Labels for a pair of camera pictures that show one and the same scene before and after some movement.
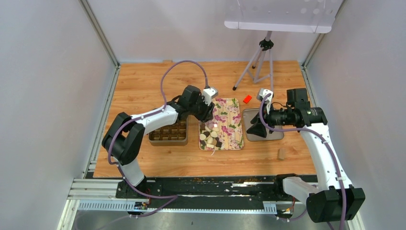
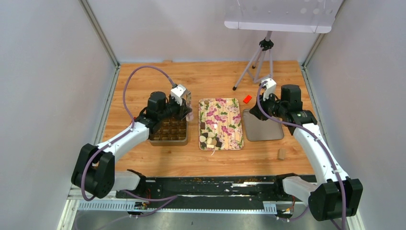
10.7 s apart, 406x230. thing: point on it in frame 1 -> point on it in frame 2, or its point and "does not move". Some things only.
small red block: x=247 y=99 does not move
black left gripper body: x=202 y=111 -> x=173 y=109
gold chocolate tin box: x=175 y=134 does not move
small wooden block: x=281 y=154 does not move
